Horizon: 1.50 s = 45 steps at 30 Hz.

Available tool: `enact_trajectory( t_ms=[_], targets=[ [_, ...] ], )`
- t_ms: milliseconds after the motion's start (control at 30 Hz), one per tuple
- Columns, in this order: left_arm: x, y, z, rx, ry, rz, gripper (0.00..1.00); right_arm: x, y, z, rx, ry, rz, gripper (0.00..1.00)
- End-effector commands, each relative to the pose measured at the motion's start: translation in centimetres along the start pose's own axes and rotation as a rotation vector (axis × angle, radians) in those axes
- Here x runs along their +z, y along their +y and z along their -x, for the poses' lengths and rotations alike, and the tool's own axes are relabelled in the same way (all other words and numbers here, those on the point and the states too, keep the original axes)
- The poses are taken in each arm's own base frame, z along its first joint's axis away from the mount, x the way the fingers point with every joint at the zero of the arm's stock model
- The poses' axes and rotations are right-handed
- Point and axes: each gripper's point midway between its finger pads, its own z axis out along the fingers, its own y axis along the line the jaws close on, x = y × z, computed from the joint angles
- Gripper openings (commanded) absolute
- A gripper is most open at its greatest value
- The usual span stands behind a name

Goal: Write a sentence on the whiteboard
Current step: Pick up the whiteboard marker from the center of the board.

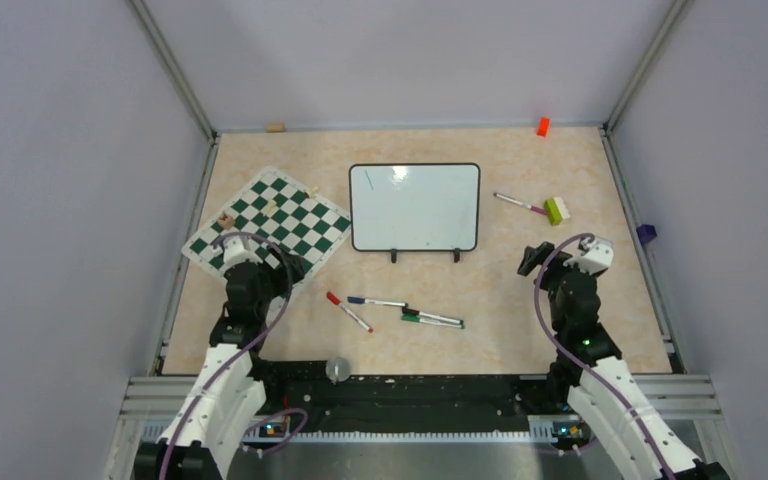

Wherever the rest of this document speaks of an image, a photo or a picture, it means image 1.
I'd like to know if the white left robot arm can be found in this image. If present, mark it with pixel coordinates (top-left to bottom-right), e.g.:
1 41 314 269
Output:
133 254 305 479

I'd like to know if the green cap marker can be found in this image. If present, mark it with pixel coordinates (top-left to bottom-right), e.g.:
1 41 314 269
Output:
400 315 465 330

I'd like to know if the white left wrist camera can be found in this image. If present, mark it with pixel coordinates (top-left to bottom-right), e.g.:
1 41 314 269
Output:
222 236 261 269

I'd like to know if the light wooden chess pawn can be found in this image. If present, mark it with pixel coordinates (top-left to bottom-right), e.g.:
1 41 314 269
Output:
263 203 277 217

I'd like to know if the grey round knob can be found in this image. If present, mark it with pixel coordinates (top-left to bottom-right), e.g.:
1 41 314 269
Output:
325 357 351 384

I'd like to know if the blue cap marker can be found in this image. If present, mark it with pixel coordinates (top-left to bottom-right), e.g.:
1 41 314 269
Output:
346 296 408 308

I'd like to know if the purple cap marker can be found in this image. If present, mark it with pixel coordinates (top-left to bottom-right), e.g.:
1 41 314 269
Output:
493 192 548 216

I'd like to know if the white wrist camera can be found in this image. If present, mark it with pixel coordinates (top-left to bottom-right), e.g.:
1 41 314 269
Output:
577 236 614 276
222 236 261 269

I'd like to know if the green white chess mat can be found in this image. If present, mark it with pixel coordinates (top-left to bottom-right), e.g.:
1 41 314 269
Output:
181 167 352 300

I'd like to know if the orange toy block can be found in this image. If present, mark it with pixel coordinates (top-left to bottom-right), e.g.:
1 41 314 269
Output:
536 117 551 138

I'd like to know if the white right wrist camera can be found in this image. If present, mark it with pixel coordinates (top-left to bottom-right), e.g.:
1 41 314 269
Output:
577 236 614 276

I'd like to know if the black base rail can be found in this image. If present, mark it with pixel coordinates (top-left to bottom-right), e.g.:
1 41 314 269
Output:
250 361 565 434

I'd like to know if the purple toy block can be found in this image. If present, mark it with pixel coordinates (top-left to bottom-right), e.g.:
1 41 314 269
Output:
636 224 658 245

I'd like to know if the brown wooden chess piece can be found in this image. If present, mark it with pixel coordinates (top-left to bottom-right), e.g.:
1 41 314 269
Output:
217 213 235 230

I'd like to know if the green white toy brick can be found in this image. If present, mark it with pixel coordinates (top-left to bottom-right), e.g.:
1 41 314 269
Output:
544 197 571 226

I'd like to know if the red cap marker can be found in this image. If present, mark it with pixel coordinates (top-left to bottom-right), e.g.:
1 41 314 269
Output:
326 291 374 333

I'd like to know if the white whiteboard black frame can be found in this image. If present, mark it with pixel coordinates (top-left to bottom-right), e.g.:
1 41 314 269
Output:
348 162 481 253

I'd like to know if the black cap marker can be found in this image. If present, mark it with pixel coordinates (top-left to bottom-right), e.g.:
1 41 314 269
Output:
401 306 464 326

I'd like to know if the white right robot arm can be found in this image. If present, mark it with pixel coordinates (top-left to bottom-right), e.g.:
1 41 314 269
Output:
517 234 729 479

